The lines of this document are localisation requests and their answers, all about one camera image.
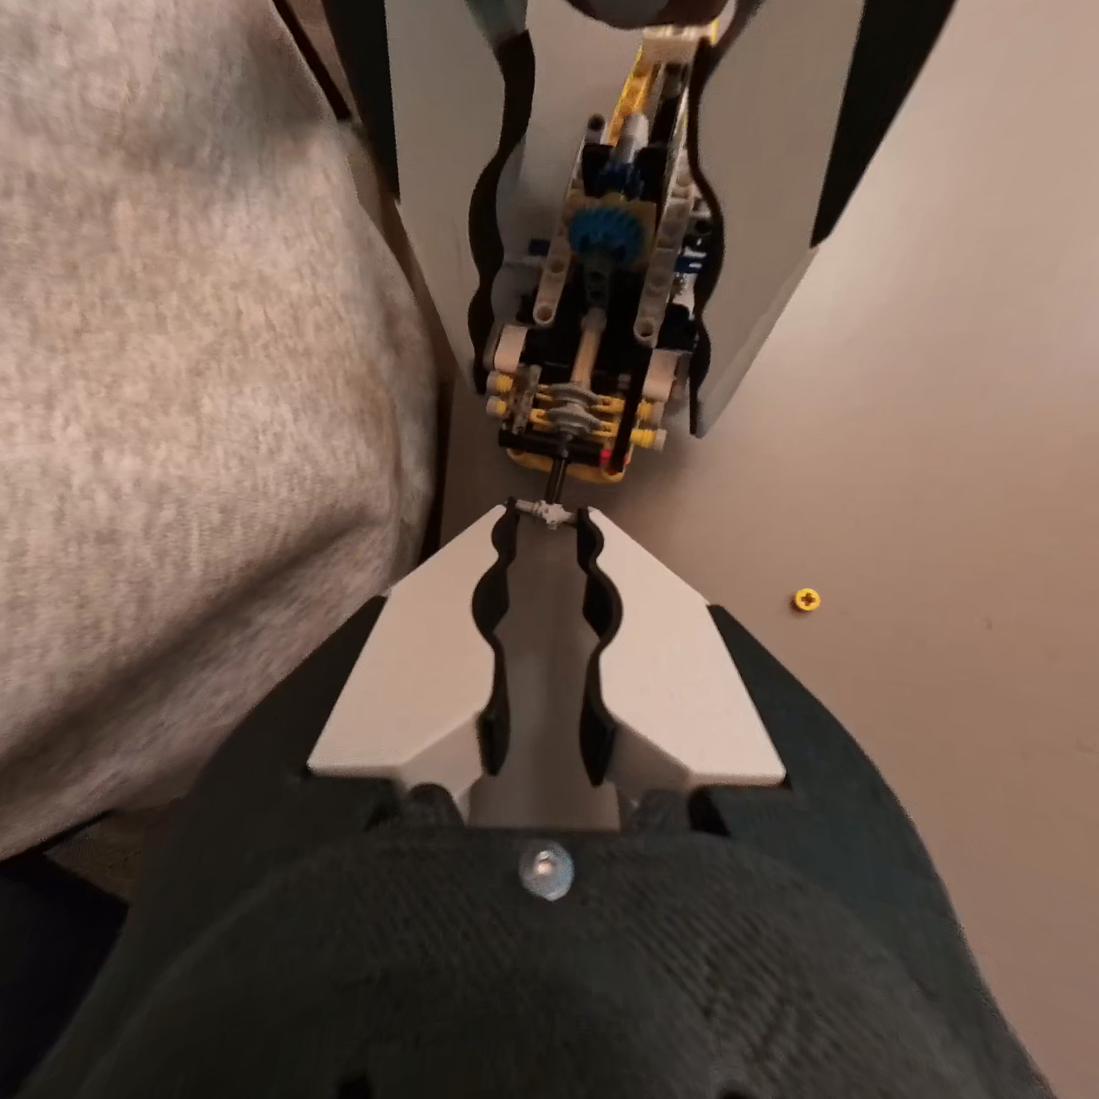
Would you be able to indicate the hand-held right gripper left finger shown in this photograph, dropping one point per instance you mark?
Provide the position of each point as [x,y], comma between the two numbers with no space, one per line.
[412,669]

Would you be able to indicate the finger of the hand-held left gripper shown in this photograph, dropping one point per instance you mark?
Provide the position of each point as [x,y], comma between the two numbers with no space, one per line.
[773,172]
[438,129]

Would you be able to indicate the yellow black lego assembly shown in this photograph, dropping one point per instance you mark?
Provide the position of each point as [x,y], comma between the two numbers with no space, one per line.
[593,342]

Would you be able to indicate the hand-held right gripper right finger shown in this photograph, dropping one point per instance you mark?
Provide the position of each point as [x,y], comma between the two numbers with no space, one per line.
[687,678]

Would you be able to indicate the small grey lego connector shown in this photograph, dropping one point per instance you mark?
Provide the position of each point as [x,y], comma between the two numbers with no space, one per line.
[550,512]

